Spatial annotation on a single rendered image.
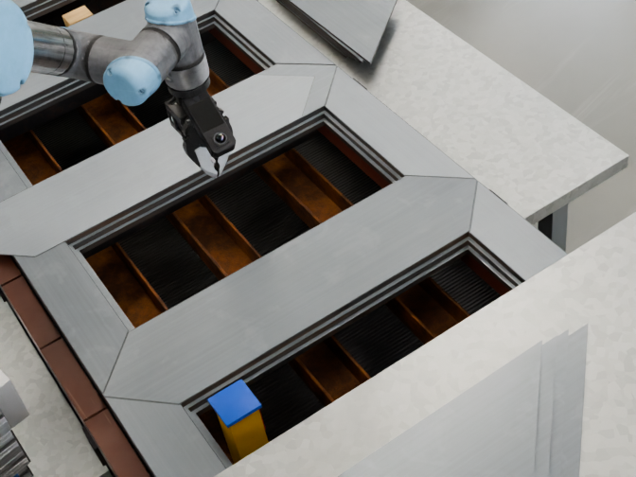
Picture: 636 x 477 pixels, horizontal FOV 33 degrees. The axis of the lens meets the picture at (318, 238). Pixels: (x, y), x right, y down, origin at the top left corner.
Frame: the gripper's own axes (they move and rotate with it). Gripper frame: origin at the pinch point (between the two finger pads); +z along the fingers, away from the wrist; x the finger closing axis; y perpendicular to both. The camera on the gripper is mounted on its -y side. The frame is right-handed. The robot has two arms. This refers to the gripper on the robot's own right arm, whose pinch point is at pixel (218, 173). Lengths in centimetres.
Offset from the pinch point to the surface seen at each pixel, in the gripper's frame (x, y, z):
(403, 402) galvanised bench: 8, -69, -14
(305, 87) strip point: -28.3, 16.4, 5.8
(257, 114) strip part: -16.7, 15.6, 5.8
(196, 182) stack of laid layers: 1.6, 8.4, 7.3
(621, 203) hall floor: -116, 11, 91
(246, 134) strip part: -11.9, 12.0, 5.8
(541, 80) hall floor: -136, 66, 91
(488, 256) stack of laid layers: -28, -41, 7
